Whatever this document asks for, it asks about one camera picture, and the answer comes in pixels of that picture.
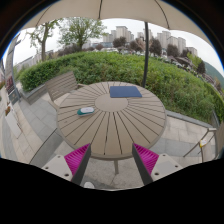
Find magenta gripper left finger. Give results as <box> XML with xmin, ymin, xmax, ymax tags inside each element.
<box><xmin>41</xmin><ymin>143</ymin><xmax>92</xmax><ymax>186</ymax></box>

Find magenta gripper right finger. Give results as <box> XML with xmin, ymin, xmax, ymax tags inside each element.
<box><xmin>131</xmin><ymin>142</ymin><xmax>184</xmax><ymax>186</ymax></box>

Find blue mouse pad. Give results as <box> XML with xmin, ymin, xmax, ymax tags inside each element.
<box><xmin>110</xmin><ymin>86</ymin><xmax>141</xmax><ymax>98</ymax></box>

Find round slatted outdoor table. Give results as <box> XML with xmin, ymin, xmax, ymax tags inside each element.
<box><xmin>56</xmin><ymin>80</ymin><xmax>167</xmax><ymax>176</ymax></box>

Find beige slatted bench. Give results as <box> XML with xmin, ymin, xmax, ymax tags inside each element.
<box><xmin>45</xmin><ymin>71</ymin><xmax>85</xmax><ymax>110</ymax></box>

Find metal handrail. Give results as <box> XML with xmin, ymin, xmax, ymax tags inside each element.
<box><xmin>183</xmin><ymin>128</ymin><xmax>217</xmax><ymax>162</ymax></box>

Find green hedge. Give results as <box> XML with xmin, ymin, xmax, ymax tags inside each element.
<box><xmin>19</xmin><ymin>52</ymin><xmax>224</xmax><ymax>122</ymax></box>

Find dark umbrella pole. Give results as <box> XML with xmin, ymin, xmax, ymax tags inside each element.
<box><xmin>142</xmin><ymin>22</ymin><xmax>149</xmax><ymax>88</ymax></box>

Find beige patio umbrella canopy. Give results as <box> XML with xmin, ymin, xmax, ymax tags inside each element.
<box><xmin>23</xmin><ymin>0</ymin><xmax>211</xmax><ymax>44</ymax></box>

